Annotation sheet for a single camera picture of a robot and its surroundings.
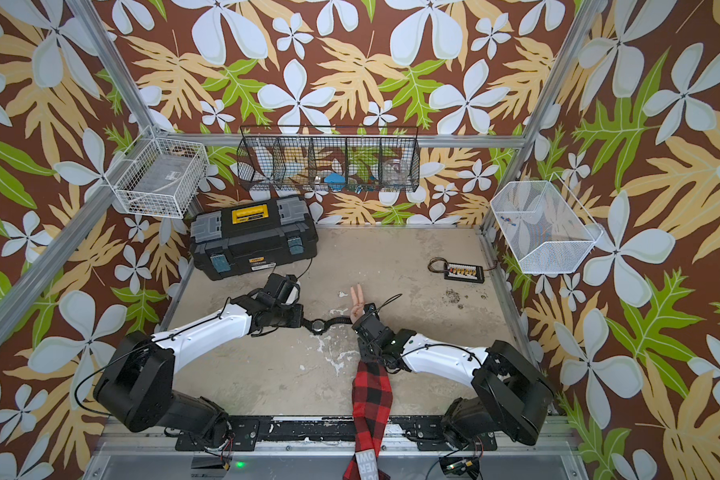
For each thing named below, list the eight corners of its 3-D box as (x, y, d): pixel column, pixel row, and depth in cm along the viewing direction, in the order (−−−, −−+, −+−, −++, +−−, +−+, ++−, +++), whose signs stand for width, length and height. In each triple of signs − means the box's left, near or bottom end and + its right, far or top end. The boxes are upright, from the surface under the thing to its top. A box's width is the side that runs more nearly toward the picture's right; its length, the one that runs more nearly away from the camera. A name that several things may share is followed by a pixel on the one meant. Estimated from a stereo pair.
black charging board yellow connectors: (444, 279, 107) (446, 275, 105) (443, 266, 111) (445, 261, 109) (482, 283, 106) (485, 279, 104) (480, 270, 110) (483, 265, 108)
